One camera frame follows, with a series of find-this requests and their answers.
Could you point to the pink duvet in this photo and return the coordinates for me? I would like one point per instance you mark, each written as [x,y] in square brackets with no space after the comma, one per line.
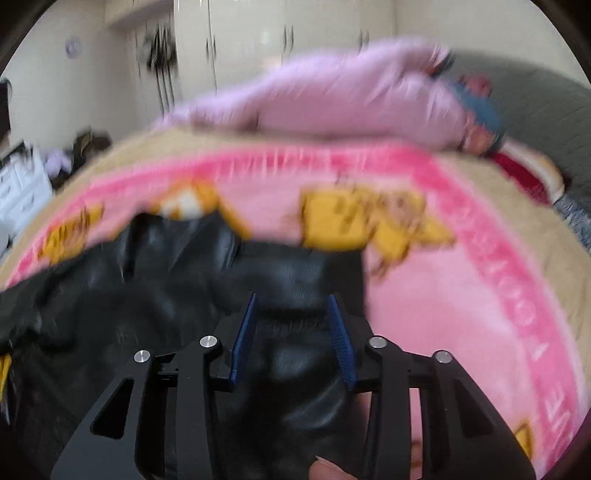
[346,101]

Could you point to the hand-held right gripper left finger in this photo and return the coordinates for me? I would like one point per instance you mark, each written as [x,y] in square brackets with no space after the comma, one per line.
[244,341]

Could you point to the red and cream pillow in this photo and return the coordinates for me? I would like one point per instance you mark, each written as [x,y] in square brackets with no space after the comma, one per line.
[526,177]

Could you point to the pink printed blanket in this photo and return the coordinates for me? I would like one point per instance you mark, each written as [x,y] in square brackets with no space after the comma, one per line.
[461,323]

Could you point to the blue white patterned cloth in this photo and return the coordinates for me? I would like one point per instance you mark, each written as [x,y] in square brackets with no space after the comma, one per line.
[575,217]

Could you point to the person's right hand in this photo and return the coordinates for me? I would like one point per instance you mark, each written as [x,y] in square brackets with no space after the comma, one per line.
[328,470]

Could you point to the hanging dark bags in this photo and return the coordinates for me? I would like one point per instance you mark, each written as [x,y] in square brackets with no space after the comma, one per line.
[159,55]

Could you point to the grey quilted headboard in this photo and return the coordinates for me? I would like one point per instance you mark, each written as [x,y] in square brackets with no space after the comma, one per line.
[540,106]

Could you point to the purple cloth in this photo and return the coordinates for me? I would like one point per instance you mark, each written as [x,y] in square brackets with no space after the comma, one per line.
[59,161]

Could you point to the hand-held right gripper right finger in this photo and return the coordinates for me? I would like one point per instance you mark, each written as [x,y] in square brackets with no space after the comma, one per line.
[342,341]

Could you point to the black leather garment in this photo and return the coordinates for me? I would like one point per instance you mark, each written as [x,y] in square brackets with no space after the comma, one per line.
[138,286]

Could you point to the beige bed sheet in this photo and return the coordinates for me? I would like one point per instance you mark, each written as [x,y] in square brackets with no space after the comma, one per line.
[521,217]

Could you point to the white wardrobe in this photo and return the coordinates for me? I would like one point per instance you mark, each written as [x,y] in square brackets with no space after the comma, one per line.
[258,32]

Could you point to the blue floral pillow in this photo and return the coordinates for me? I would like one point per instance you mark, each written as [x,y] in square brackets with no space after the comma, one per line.
[487,115]

